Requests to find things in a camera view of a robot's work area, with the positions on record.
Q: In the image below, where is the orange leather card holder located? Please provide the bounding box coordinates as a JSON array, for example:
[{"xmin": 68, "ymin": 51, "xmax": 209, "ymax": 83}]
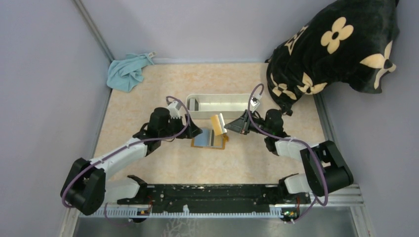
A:
[{"xmin": 191, "ymin": 128, "xmax": 229, "ymax": 150}]

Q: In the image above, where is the gold credit card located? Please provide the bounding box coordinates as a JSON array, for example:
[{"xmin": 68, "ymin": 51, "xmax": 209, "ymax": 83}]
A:
[{"xmin": 210, "ymin": 113, "xmax": 227, "ymax": 136}]

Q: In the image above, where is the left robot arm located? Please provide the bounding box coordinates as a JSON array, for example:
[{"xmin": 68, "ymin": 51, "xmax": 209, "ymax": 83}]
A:
[{"xmin": 60, "ymin": 107, "xmax": 203, "ymax": 215}]

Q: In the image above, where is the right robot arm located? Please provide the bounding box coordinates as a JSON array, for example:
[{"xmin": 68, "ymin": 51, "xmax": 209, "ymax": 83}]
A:
[{"xmin": 224, "ymin": 109, "xmax": 354, "ymax": 197}]

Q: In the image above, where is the white plastic bin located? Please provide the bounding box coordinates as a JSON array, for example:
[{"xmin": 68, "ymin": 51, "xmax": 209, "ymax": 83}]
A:
[{"xmin": 186, "ymin": 94, "xmax": 250, "ymax": 119}]

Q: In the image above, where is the light blue cloth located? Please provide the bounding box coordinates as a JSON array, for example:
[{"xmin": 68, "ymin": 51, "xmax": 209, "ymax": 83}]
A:
[{"xmin": 106, "ymin": 51, "xmax": 156, "ymax": 92}]

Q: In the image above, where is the black floral pillow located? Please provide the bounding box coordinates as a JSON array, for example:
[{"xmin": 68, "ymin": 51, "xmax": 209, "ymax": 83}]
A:
[{"xmin": 266, "ymin": 0, "xmax": 400, "ymax": 116}]

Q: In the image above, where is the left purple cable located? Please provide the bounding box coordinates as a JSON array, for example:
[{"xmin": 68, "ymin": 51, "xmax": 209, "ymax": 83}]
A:
[{"xmin": 61, "ymin": 95, "xmax": 191, "ymax": 226}]

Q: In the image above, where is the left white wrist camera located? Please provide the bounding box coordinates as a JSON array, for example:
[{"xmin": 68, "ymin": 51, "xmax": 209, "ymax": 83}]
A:
[{"xmin": 167, "ymin": 100, "xmax": 182, "ymax": 119}]

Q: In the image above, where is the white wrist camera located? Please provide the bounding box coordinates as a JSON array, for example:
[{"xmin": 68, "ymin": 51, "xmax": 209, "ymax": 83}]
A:
[
  {"xmin": 249, "ymin": 94, "xmax": 262, "ymax": 112},
  {"xmin": 167, "ymin": 100, "xmax": 182, "ymax": 119}
]

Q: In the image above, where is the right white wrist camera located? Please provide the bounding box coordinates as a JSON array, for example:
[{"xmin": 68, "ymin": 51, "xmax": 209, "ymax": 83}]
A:
[{"xmin": 249, "ymin": 94, "xmax": 262, "ymax": 112}]

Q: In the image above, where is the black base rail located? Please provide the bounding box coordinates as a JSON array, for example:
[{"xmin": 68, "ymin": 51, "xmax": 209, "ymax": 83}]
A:
[{"xmin": 117, "ymin": 184, "xmax": 311, "ymax": 214}]

